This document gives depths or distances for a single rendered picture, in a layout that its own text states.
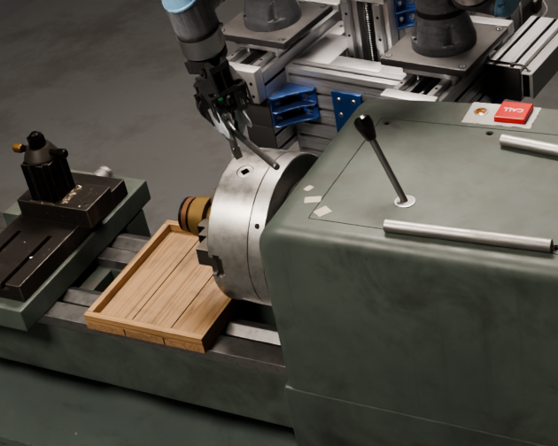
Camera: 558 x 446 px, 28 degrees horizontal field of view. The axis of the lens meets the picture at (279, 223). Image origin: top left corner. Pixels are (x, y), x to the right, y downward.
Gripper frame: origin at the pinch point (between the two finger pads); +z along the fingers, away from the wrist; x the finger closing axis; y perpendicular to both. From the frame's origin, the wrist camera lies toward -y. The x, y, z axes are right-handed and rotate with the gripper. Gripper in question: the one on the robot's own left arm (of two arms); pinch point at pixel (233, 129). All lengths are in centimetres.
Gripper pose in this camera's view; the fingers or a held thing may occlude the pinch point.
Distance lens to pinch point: 203.6
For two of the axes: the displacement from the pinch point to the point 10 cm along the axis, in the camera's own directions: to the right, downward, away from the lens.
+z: 2.5, 6.7, 7.0
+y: 4.5, 5.6, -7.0
